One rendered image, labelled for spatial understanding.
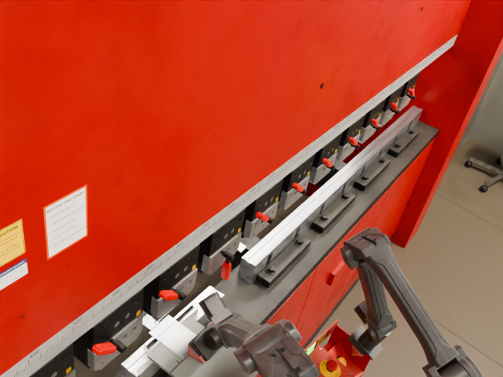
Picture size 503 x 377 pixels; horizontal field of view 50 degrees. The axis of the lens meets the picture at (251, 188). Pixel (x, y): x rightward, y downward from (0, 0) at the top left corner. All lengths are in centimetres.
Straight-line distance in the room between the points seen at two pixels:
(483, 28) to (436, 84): 38
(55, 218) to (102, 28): 31
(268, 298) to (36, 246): 113
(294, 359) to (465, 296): 276
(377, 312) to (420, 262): 207
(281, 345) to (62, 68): 55
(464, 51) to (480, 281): 148
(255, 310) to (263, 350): 92
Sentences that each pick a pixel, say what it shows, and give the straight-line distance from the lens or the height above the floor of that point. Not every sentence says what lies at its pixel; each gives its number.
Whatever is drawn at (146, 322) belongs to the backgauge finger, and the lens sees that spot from 163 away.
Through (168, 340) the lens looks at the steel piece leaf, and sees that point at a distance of 160.
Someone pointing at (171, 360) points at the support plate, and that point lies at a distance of 156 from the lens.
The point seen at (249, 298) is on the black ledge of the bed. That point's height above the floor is 87.
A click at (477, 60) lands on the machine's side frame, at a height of 132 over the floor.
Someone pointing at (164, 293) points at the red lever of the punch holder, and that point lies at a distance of 129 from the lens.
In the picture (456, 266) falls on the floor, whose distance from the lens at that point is 380.
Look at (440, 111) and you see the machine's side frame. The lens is 325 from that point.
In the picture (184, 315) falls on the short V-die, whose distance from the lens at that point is 167.
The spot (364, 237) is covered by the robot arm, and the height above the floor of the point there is 141.
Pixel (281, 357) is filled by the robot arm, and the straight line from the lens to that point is 94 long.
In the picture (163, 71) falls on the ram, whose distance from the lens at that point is 95.
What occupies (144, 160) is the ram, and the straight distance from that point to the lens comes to 101.
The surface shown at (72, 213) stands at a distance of 94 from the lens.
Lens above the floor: 229
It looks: 37 degrees down
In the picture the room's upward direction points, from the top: 12 degrees clockwise
